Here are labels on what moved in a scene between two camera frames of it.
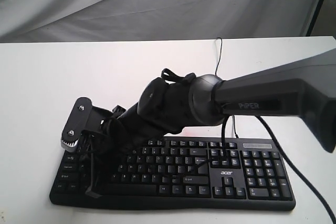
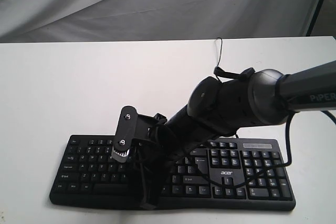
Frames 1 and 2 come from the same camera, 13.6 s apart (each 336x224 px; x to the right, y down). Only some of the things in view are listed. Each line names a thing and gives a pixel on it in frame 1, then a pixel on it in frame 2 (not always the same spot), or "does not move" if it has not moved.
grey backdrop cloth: [73, 7] does not move
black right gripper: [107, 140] to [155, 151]
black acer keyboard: [181, 173] does not move
